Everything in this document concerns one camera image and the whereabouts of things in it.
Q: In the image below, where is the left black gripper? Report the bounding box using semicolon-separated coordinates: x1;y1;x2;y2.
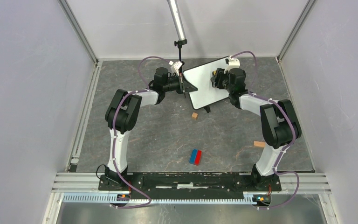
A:
163;73;197;95

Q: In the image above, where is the black framed whiteboard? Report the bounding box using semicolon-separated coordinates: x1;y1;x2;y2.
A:
183;56;228;110

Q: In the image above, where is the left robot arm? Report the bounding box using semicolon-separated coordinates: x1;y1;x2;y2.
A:
104;67;198;190

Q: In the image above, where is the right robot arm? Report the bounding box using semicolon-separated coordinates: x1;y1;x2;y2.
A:
211;68;301;190

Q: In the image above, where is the small wooden cube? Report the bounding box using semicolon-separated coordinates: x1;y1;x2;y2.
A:
192;112;198;119

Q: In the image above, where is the black tripod stand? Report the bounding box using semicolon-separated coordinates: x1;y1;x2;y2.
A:
174;39;187;66

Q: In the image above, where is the blue and red block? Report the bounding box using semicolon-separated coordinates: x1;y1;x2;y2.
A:
189;149;202;166

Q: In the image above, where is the flat wooden block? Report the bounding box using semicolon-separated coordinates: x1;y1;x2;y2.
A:
254;141;266;148

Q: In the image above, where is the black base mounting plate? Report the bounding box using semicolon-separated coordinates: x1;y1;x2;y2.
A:
98;172;282;200

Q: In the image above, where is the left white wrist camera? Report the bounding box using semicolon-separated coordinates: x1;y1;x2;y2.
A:
169;61;183;76

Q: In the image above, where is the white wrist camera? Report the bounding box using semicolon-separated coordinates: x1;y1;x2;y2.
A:
169;61;183;76
224;56;240;73

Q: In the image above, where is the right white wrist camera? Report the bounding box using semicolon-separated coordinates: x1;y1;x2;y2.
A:
224;56;240;73

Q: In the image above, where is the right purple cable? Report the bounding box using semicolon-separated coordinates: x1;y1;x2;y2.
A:
230;50;300;211

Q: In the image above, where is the purple cable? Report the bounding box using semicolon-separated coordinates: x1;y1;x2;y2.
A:
230;50;300;211
112;56;172;210

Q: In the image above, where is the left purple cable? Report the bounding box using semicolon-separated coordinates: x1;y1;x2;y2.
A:
112;56;172;210

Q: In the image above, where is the aluminium frame rail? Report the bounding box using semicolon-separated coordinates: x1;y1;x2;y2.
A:
52;173;331;205

